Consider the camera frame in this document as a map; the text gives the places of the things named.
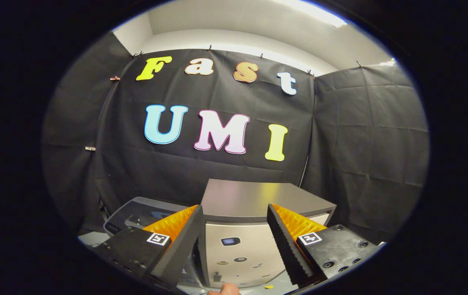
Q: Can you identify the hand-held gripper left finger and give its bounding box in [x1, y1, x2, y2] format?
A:
[93, 204, 205, 287]

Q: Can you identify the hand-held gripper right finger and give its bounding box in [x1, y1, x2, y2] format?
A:
[267, 204, 382, 287]

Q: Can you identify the beige cabinet with dark top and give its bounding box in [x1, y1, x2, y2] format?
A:
[199, 179, 337, 289]

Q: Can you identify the black backdrop cloth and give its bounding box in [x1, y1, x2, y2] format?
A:
[41, 33, 429, 244]

